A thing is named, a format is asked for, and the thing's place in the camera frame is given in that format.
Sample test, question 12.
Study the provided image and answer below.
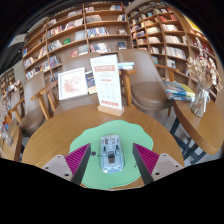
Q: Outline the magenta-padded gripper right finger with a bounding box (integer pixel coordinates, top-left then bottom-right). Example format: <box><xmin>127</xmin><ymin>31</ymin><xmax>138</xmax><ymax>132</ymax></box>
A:
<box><xmin>132</xmin><ymin>143</ymin><xmax>185</xmax><ymax>186</ymax></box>

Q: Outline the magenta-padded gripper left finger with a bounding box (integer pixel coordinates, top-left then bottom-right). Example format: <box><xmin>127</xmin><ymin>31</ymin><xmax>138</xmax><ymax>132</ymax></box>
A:
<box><xmin>41</xmin><ymin>143</ymin><xmax>92</xmax><ymax>187</ymax></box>

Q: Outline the transparent computer mouse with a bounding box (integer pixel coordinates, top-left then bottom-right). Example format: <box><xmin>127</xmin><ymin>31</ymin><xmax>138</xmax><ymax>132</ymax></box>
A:
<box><xmin>98</xmin><ymin>134</ymin><xmax>125</xmax><ymax>174</ymax></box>

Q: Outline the green cloud-shaped mouse pad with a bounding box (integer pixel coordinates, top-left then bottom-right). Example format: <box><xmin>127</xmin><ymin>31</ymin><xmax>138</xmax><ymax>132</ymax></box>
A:
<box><xmin>68</xmin><ymin>119</ymin><xmax>154</xmax><ymax>190</ymax></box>

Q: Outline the round wooden side table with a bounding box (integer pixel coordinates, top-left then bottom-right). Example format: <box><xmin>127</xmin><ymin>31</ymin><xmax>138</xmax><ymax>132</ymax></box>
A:
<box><xmin>169</xmin><ymin>98</ymin><xmax>224</xmax><ymax>164</ymax></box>
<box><xmin>0</xmin><ymin>124</ymin><xmax>24</xmax><ymax>163</ymax></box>

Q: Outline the stack of colourful books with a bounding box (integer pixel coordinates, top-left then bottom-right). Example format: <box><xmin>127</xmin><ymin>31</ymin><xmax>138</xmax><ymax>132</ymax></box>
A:
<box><xmin>163</xmin><ymin>80</ymin><xmax>196</xmax><ymax>103</ymax></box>

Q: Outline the white framed flower picture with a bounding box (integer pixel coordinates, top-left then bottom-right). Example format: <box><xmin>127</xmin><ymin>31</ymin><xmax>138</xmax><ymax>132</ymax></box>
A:
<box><xmin>57</xmin><ymin>67</ymin><xmax>90</xmax><ymax>102</ymax></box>

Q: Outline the dark book with yellow edge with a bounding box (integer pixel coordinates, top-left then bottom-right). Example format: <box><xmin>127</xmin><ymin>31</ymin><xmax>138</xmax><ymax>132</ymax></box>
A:
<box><xmin>84</xmin><ymin>70</ymin><xmax>98</xmax><ymax>95</ymax></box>

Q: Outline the white sign in wooden stand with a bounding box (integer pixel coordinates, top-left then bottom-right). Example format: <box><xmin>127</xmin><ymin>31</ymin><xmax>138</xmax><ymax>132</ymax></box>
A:
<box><xmin>89</xmin><ymin>54</ymin><xmax>125</xmax><ymax>117</ymax></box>

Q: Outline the glass vase with beige flowers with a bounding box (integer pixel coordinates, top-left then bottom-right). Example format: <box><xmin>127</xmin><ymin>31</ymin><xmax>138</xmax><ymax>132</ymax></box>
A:
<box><xmin>185</xmin><ymin>36</ymin><xmax>223</xmax><ymax>118</ymax></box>

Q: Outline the flat stack of pale books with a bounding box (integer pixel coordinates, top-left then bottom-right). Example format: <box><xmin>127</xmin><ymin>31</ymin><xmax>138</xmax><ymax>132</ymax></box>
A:
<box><xmin>117</xmin><ymin>61</ymin><xmax>136</xmax><ymax>71</ymax></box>

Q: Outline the small distant wooden bookshelf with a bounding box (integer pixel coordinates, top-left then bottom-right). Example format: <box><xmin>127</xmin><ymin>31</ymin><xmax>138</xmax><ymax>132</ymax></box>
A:
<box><xmin>0</xmin><ymin>68</ymin><xmax>18</xmax><ymax>98</ymax></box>

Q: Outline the wide wooden bookshelf with books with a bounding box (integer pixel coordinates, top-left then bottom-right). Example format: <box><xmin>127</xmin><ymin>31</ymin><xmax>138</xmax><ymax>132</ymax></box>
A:
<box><xmin>21</xmin><ymin>3</ymin><xmax>130</xmax><ymax>82</ymax></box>

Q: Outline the angled wooden bookshelf with books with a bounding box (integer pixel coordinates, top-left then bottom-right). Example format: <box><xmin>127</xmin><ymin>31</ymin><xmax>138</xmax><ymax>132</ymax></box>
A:
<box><xmin>126</xmin><ymin>1</ymin><xmax>224</xmax><ymax>93</ymax></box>

